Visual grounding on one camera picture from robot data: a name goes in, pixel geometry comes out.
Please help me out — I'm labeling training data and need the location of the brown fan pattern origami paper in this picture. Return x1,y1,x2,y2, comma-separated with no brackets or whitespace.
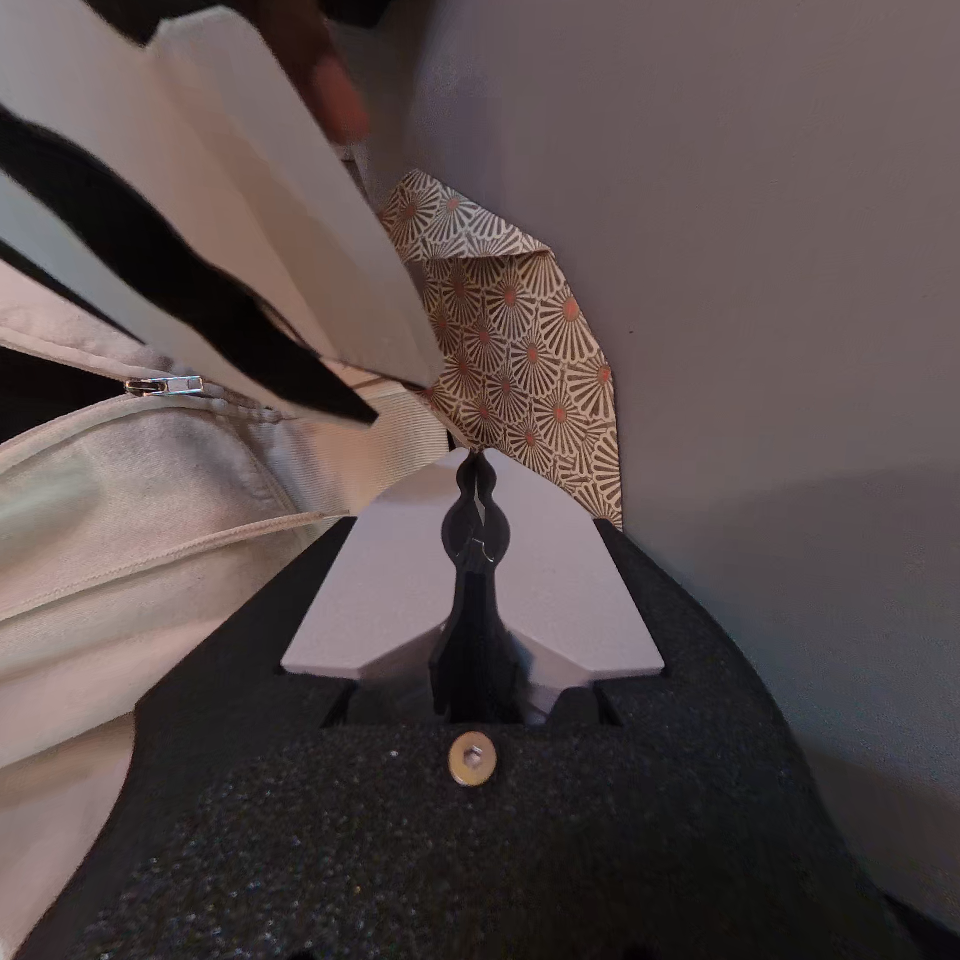
374,167,625,532

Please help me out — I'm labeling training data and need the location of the person's light jacket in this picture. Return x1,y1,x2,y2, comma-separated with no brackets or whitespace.
0,258,453,960

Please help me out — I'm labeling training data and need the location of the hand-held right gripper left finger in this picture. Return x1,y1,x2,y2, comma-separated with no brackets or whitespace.
281,447,480,682

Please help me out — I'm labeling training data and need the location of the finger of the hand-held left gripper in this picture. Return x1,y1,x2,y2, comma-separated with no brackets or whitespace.
0,168,379,432
0,0,448,394

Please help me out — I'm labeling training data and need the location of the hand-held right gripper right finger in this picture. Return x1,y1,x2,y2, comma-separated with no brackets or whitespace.
477,447,666,681

